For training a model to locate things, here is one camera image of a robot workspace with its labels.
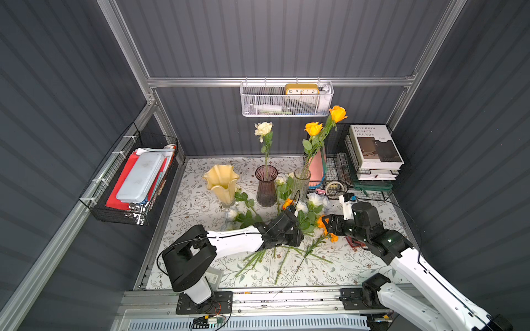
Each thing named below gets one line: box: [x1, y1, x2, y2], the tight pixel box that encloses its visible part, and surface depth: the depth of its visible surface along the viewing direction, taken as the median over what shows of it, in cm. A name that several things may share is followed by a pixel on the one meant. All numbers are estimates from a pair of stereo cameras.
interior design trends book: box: [349, 124, 405, 170], surface depth 92 cm
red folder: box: [105, 151, 168, 211], surface depth 70 cm
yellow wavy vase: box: [202, 164, 240, 207], surface depth 90 cm
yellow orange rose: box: [309, 105, 348, 167], surface depth 80 cm
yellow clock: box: [285, 83, 320, 96], surface depth 90 cm
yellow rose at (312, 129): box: [302, 121, 324, 179], surface depth 83 cm
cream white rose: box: [253, 121, 274, 180], surface depth 84 cm
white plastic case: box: [115, 151, 165, 204], surface depth 71 cm
